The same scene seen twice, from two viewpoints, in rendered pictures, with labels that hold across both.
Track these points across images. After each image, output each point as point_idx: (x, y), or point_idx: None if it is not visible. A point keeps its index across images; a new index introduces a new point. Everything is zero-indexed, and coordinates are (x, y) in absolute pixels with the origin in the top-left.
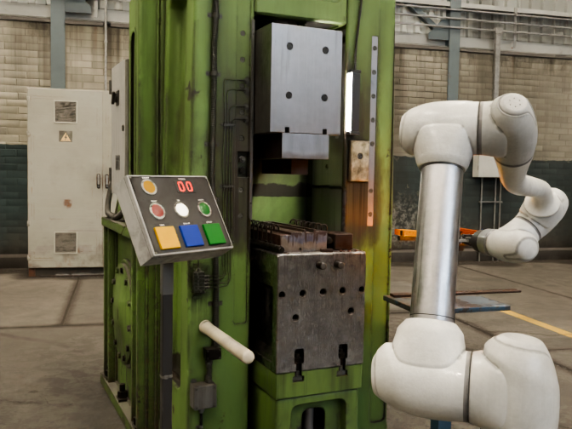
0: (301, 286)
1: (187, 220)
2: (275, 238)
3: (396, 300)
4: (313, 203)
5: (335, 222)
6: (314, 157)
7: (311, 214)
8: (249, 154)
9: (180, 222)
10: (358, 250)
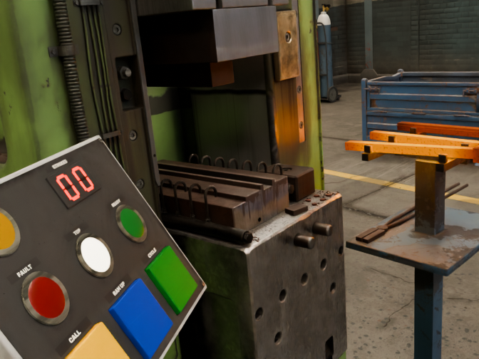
0: (281, 285)
1: (117, 278)
2: (216, 212)
3: (381, 251)
4: (198, 119)
5: (256, 147)
6: (261, 52)
7: (194, 134)
8: (137, 60)
9: (107, 295)
10: (328, 193)
